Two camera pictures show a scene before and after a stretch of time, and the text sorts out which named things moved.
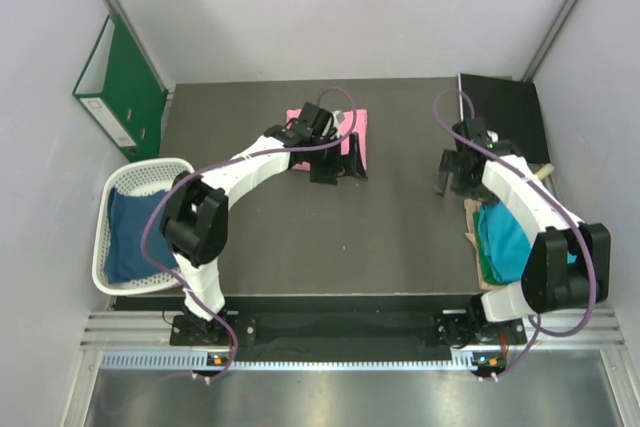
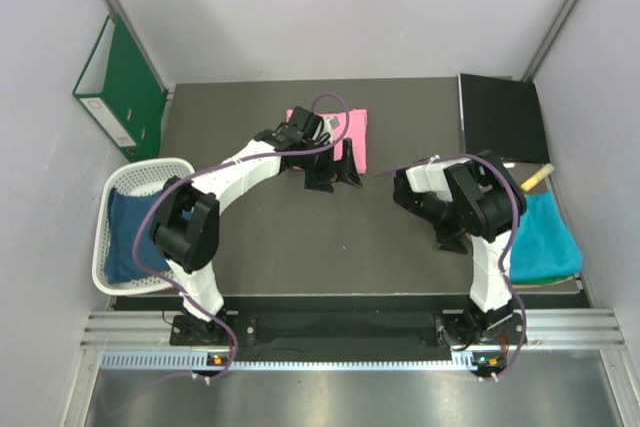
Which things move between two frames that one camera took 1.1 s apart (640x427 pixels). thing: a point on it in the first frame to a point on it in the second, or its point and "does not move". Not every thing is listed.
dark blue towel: (128, 216) does not move
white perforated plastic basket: (145, 174) does not move
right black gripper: (452, 162) to (448, 237)
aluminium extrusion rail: (575, 328) does not move
